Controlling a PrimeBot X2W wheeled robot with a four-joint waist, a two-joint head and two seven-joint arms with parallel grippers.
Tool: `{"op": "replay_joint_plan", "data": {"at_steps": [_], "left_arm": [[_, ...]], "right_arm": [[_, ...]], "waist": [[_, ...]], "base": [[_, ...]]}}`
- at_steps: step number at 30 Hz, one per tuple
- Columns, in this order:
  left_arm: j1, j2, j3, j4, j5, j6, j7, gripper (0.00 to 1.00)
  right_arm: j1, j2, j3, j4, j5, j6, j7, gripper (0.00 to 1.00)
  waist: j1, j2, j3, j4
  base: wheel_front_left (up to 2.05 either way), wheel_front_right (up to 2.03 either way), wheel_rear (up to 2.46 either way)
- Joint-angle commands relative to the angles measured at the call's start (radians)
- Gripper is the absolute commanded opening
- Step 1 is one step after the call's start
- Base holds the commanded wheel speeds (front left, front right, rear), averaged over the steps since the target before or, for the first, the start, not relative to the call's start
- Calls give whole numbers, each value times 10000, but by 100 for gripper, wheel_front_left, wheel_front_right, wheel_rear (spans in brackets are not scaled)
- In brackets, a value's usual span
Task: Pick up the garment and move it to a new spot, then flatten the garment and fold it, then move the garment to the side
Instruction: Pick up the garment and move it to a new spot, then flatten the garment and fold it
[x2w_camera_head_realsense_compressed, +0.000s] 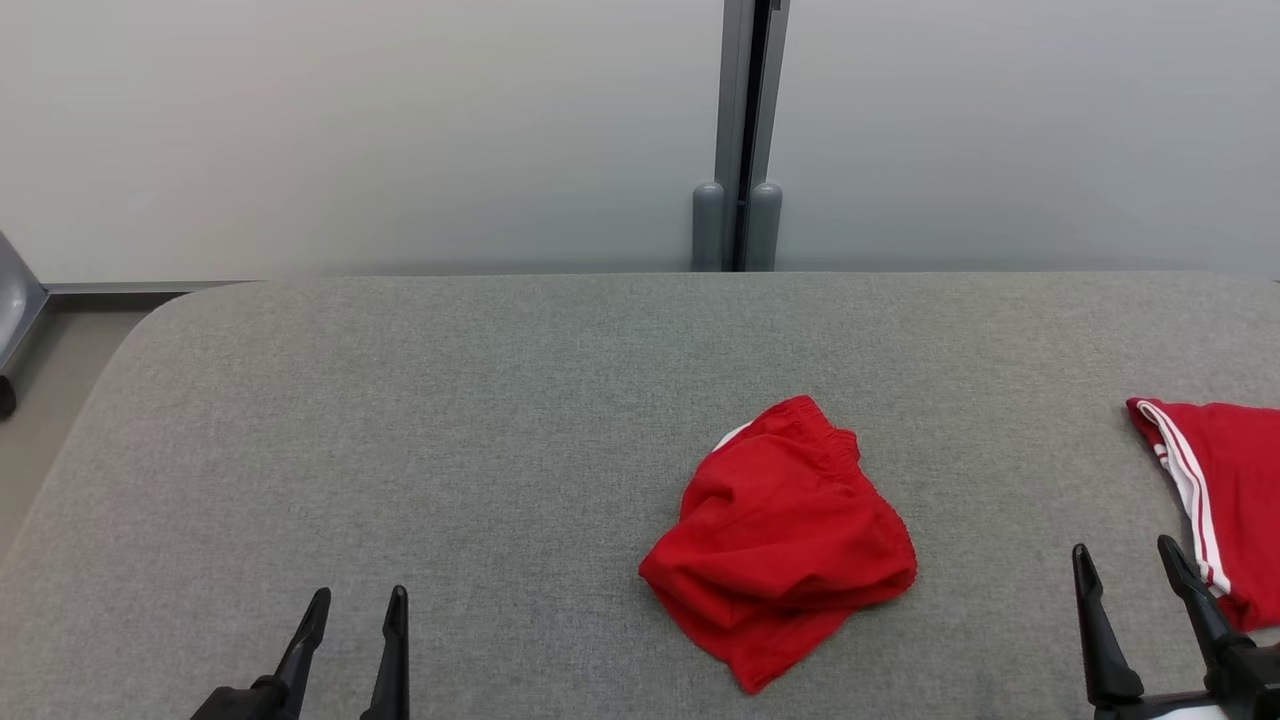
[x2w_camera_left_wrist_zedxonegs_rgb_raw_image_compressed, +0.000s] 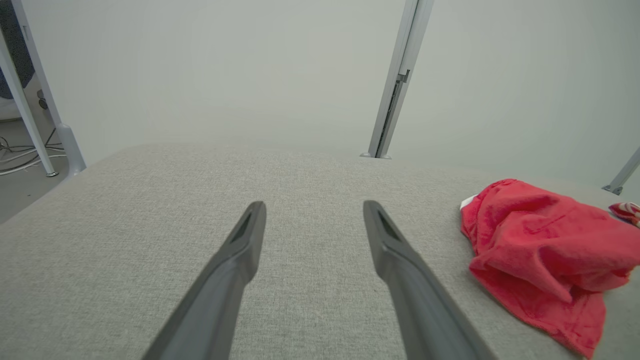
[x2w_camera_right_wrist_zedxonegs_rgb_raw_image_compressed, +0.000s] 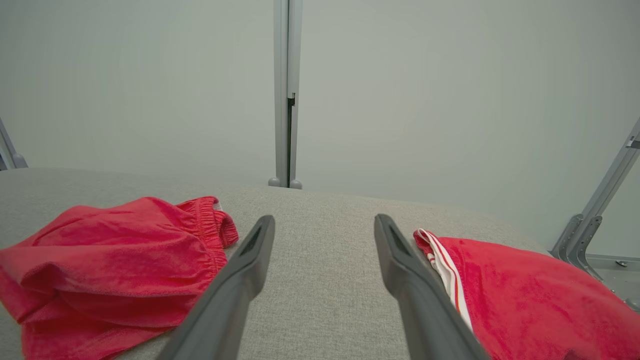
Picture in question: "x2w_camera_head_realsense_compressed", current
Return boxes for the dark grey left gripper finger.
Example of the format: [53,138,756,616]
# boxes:
[360,585,411,720]
[266,587,333,720]

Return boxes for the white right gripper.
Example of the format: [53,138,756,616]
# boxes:
[1071,535,1257,720]

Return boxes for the red basketball jersey number 23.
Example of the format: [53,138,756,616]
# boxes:
[1127,398,1280,633]

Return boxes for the red shorts with white trim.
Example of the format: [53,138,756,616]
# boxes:
[640,395,919,696]

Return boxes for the grey metal tube stand leg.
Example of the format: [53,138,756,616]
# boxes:
[0,230,51,381]

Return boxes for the grey cylindrical post foot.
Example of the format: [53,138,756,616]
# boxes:
[748,181,784,273]
[691,181,727,273]

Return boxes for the grey metal partition post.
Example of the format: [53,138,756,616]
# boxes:
[712,0,793,273]

